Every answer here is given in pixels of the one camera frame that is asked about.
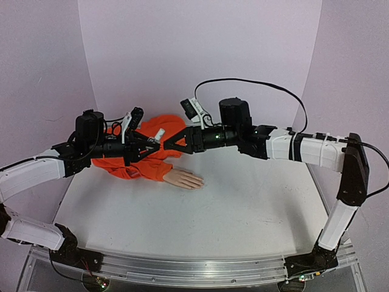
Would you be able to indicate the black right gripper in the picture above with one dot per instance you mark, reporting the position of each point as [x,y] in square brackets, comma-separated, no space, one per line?
[189,139]

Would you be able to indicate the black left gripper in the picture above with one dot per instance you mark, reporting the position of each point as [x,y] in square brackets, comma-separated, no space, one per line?
[134,143]

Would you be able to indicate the clear nail polish bottle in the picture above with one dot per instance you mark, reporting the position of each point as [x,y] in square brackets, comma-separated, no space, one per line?
[158,136]

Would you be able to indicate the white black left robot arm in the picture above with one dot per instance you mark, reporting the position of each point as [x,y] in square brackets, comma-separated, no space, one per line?
[91,140]

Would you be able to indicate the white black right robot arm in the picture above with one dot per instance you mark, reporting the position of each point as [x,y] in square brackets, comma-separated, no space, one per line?
[341,155]

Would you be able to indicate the orange sweatshirt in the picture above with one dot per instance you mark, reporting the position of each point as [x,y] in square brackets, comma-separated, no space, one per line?
[153,167]

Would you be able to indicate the mannequin hand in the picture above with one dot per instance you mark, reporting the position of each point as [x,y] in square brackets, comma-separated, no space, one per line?
[183,179]

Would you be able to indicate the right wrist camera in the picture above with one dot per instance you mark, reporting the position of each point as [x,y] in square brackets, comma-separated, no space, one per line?
[195,112]

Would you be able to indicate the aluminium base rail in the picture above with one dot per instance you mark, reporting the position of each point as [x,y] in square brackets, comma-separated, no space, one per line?
[113,272]

